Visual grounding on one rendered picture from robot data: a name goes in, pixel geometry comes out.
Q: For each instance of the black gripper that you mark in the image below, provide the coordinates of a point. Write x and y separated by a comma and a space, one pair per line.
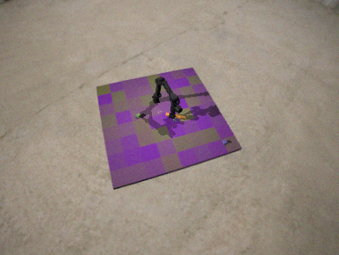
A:
172, 114

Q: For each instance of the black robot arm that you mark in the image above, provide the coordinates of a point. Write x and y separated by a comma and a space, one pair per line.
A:
172, 96

